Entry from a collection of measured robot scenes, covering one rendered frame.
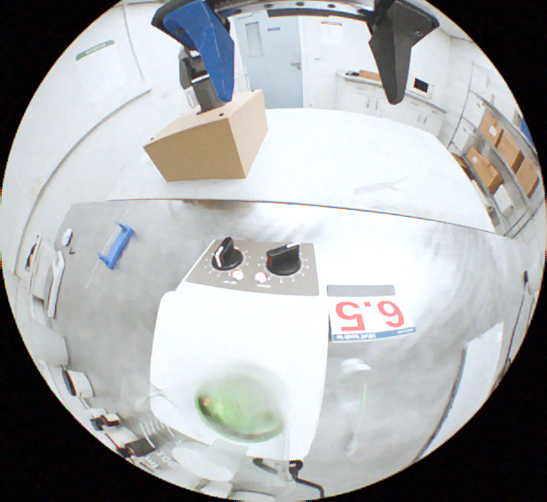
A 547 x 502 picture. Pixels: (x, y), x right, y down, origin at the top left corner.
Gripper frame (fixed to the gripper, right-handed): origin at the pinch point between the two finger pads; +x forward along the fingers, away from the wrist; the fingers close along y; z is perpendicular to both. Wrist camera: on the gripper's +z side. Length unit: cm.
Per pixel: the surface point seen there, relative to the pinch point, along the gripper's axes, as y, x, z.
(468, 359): 27.5, 28.6, 7.0
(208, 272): -8.9, 16.0, -1.7
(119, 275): -32.4, 22.2, -2.7
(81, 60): -138, -107, -19
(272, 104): -39, -101, -273
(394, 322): 9.4, 20.8, -0.1
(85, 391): -41, 39, 25
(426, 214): 23.1, 14.0, -15.1
